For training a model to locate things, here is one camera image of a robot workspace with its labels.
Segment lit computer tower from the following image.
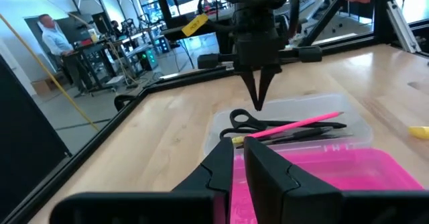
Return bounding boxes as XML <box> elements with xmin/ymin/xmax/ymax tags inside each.
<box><xmin>138</xmin><ymin>47</ymin><xmax>159</xmax><ymax>71</ymax></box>

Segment yellow hanging cable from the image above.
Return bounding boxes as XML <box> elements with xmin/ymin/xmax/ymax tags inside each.
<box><xmin>0</xmin><ymin>13</ymin><xmax>101</xmax><ymax>132</ymax></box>

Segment black scissors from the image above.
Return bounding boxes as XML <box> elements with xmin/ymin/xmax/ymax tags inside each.
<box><xmin>219</xmin><ymin>108</ymin><xmax>348</xmax><ymax>142</ymax></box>

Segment yellow highlighter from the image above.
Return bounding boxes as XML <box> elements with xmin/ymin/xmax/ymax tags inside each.
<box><xmin>408</xmin><ymin>125</ymin><xmax>429</xmax><ymax>141</ymax></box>

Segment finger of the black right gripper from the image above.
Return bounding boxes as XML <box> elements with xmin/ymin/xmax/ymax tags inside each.
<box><xmin>259</xmin><ymin>70</ymin><xmax>282</xmax><ymax>112</ymax></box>
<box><xmin>241</xmin><ymin>70</ymin><xmax>262</xmax><ymax>111</ymax></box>

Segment pink plastic basket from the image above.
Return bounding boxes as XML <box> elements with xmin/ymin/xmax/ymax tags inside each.
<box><xmin>229</xmin><ymin>146</ymin><xmax>425</xmax><ymax>224</ymax></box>

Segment black standing desk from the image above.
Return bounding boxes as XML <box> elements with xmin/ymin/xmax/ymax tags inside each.
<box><xmin>71</xmin><ymin>32</ymin><xmax>159</xmax><ymax>98</ymax></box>

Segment yellow tag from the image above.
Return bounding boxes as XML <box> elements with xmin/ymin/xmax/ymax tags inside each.
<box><xmin>181</xmin><ymin>13</ymin><xmax>210</xmax><ymax>38</ymax></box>

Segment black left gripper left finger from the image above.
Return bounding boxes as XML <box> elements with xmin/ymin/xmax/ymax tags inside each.
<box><xmin>172</xmin><ymin>137</ymin><xmax>235</xmax><ymax>196</ymax></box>

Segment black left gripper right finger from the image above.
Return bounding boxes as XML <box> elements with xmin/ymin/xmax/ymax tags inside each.
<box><xmin>243</xmin><ymin>136</ymin><xmax>343</xmax><ymax>224</ymax></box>

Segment silver aluminium extrusion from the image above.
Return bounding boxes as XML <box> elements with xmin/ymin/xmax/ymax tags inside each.
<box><xmin>386</xmin><ymin>0</ymin><xmax>422</xmax><ymax>54</ymax></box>

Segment cardboard box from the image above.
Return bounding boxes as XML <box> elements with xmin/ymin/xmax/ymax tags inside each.
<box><xmin>31</xmin><ymin>72</ymin><xmax>66</xmax><ymax>97</ymax></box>

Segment clear plastic supply box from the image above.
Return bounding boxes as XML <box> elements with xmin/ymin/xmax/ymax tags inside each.
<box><xmin>203</xmin><ymin>93</ymin><xmax>374</xmax><ymax>156</ymax></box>

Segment person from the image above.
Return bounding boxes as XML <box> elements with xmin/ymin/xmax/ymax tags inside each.
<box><xmin>37</xmin><ymin>13</ymin><xmax>95</xmax><ymax>96</ymax></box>
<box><xmin>109</xmin><ymin>19</ymin><xmax>125</xmax><ymax>39</ymax></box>

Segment black Pilot G-2 pen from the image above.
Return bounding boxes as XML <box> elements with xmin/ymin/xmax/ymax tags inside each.
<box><xmin>264</xmin><ymin>126</ymin><xmax>334</xmax><ymax>144</ymax></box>

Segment pink coloured pencil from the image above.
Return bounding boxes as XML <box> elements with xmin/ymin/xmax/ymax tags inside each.
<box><xmin>231</xmin><ymin>111</ymin><xmax>345</xmax><ymax>146</ymax></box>

